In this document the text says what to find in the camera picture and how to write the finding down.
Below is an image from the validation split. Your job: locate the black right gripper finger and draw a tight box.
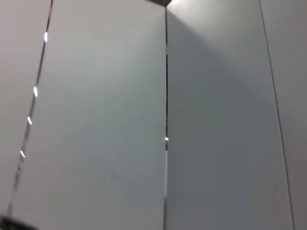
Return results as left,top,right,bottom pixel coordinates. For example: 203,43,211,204
0,215,40,230

